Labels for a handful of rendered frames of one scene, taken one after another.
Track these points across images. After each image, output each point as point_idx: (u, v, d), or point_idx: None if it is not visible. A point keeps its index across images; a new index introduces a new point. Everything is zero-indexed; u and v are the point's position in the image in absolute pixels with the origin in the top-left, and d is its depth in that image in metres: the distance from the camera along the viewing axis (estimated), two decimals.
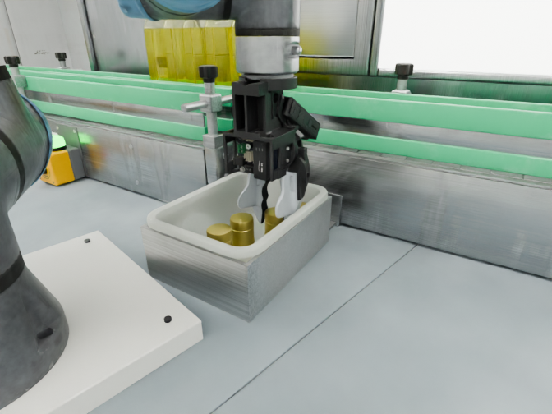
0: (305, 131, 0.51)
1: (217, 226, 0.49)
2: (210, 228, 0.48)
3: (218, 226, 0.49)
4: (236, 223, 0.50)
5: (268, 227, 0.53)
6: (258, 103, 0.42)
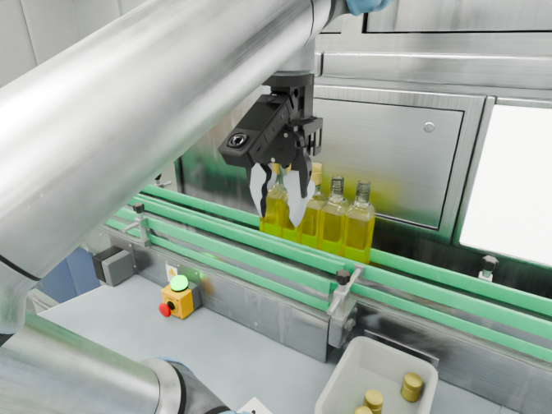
0: None
1: (361, 410, 0.65)
2: (356, 413, 0.64)
3: (361, 411, 0.65)
4: (372, 404, 0.66)
5: (319, 175, 0.81)
6: None
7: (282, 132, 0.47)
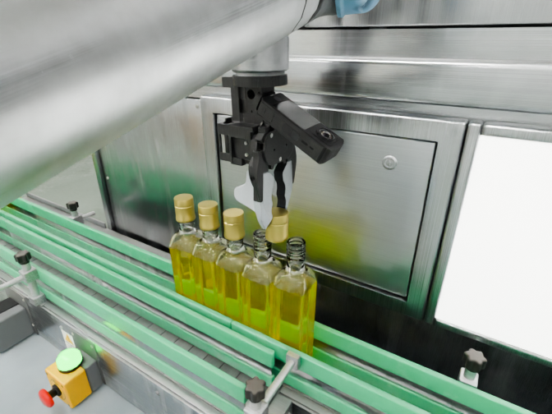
0: (296, 144, 0.45)
1: None
2: None
3: None
4: (287, 213, 0.53)
5: (240, 227, 0.58)
6: (243, 96, 0.49)
7: None
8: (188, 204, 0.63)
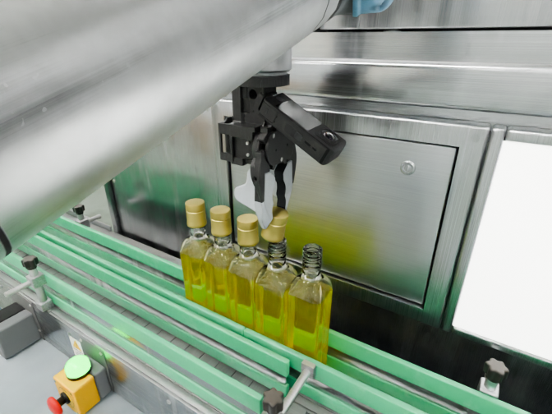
0: (298, 145, 0.45)
1: None
2: None
3: None
4: (287, 216, 0.53)
5: (254, 233, 0.57)
6: (245, 95, 0.48)
7: None
8: (200, 209, 0.62)
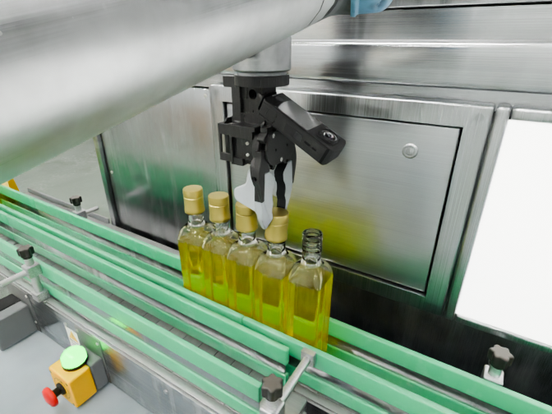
0: (298, 144, 0.45)
1: None
2: None
3: None
4: (287, 214, 0.53)
5: (253, 218, 0.56)
6: (245, 95, 0.48)
7: None
8: (197, 195, 0.61)
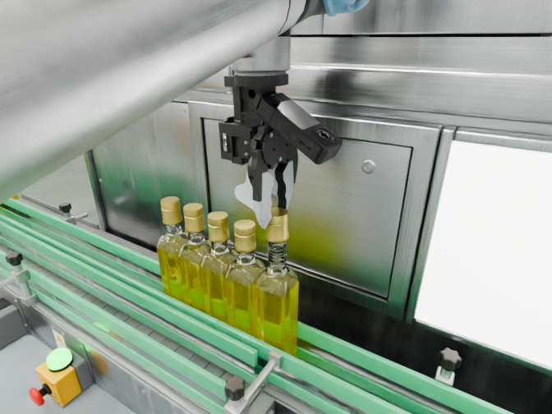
0: (294, 144, 0.45)
1: (272, 212, 0.53)
2: (276, 214, 0.52)
3: (273, 212, 0.53)
4: (254, 226, 0.57)
5: (224, 229, 0.60)
6: (246, 95, 0.49)
7: None
8: (174, 207, 0.65)
